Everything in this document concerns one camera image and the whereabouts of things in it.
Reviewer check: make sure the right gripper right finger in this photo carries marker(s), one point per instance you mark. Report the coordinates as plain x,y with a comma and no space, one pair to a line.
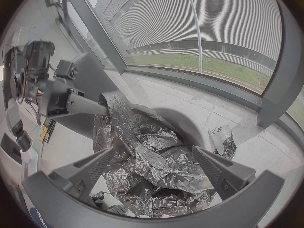
237,174

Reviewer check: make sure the window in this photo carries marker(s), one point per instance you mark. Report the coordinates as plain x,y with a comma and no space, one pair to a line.
225,20

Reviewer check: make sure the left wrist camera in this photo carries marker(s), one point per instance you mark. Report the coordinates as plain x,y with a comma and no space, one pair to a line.
66,69

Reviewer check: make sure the clear printed wrapper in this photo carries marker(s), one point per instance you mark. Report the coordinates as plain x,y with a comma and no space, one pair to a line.
217,133

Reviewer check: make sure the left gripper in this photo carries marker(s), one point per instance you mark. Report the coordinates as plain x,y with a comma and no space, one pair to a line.
54,98

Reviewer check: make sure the black plastic bag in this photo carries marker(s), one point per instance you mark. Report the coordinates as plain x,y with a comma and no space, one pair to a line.
142,139

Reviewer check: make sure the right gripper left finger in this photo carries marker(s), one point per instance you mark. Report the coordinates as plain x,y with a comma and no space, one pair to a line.
71,177

